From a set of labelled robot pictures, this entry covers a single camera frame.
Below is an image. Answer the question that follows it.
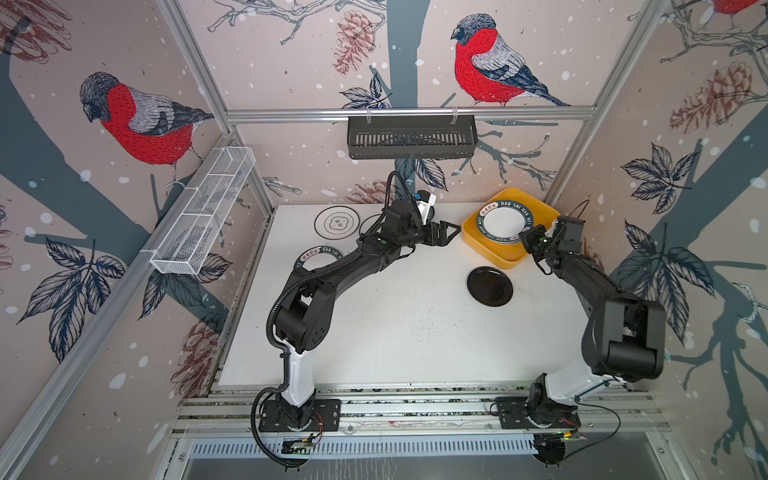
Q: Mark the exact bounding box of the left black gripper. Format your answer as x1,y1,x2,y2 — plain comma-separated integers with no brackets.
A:
396,218,460,249

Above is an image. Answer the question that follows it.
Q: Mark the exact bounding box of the green rim plate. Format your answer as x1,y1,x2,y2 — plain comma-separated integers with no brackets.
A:
293,245,344,271
476,200,534,245

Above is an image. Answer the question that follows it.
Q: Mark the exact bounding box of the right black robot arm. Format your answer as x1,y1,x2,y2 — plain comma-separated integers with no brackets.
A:
520,216,666,427

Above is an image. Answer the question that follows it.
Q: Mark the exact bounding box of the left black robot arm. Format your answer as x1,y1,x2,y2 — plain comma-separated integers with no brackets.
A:
266,191,461,429

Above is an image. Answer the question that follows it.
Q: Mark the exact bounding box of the yellow plastic bin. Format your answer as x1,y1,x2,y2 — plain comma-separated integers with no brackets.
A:
461,188,559,270

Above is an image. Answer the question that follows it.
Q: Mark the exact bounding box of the black round plate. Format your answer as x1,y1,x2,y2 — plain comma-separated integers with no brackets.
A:
467,266,514,307

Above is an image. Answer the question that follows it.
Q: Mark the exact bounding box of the white plate black rings far-left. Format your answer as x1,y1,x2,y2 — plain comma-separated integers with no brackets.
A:
313,205,361,241

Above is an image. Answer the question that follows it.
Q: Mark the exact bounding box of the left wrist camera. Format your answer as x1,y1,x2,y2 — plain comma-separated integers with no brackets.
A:
414,190,436,225

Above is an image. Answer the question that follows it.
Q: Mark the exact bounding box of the black hanging wire basket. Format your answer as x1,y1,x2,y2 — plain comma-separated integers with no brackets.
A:
347,115,478,160

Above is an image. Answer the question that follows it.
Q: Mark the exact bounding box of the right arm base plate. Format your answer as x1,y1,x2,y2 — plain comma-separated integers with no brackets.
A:
489,397,581,430

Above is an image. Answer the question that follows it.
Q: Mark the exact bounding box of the aluminium mounting rail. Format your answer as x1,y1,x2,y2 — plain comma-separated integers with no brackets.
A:
169,384,672,438

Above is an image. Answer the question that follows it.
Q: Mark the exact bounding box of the right black base cable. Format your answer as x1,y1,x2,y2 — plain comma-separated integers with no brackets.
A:
532,400,623,467

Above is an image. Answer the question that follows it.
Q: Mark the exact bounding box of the left black cable conduit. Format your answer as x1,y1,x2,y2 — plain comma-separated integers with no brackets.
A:
249,287,313,470

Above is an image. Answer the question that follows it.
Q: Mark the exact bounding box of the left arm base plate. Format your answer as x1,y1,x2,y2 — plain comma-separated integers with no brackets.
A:
256,397,341,433

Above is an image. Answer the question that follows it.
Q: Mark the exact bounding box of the white mesh wall shelf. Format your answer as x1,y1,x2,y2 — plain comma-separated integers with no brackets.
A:
150,146,255,275

